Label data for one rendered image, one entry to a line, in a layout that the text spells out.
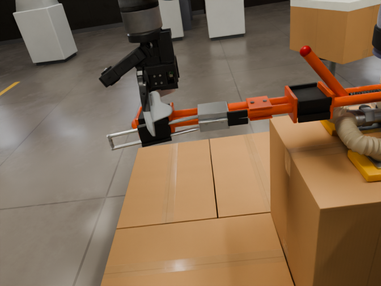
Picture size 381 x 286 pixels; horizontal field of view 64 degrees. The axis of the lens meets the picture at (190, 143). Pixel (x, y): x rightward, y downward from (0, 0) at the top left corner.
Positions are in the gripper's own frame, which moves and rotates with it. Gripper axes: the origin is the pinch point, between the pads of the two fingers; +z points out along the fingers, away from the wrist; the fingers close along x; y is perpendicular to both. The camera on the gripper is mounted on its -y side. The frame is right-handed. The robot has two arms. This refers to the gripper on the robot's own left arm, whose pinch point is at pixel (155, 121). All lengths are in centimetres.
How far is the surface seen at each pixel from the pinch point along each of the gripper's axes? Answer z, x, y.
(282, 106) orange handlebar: -0.7, -1.9, 28.9
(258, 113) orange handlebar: 0.1, -2.4, 23.6
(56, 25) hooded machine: 38, 568, -270
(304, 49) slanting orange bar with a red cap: -12.0, -0.1, 33.7
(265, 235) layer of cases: 53, 10, 27
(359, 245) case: 25, -19, 41
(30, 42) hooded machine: 61, 558, -331
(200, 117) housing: -0.8, -2.4, 10.9
